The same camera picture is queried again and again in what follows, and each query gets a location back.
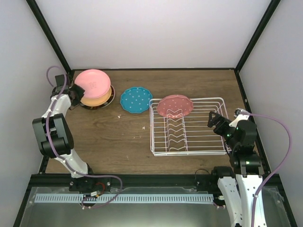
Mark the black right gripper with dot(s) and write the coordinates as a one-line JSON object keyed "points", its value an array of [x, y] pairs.
{"points": [[224, 121]]}

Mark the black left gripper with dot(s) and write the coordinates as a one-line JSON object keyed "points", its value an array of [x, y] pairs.
{"points": [[81, 91]]}

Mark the light pink plate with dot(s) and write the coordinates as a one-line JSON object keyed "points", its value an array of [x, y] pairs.
{"points": [[96, 83]]}

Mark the yellow plate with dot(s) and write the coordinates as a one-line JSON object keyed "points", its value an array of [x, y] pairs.
{"points": [[92, 102]]}

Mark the dark striped rim plate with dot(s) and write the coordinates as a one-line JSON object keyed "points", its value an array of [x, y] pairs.
{"points": [[103, 105]]}

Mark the dark pink scalloped plate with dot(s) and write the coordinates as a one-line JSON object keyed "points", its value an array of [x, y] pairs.
{"points": [[175, 106]]}

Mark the teal plate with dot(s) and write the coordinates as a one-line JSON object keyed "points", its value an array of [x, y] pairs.
{"points": [[136, 100]]}

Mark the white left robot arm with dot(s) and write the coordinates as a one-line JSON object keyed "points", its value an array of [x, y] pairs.
{"points": [[55, 139]]}

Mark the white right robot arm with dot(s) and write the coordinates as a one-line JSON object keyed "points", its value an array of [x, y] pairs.
{"points": [[241, 184]]}

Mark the white wire dish rack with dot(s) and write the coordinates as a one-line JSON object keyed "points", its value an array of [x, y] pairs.
{"points": [[188, 135]]}

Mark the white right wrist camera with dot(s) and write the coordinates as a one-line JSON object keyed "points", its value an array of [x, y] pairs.
{"points": [[239, 114]]}

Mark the black front mounting rail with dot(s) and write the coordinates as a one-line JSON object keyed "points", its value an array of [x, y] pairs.
{"points": [[202, 183]]}

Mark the slotted grey cable duct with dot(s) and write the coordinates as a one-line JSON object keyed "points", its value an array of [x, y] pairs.
{"points": [[126, 198]]}

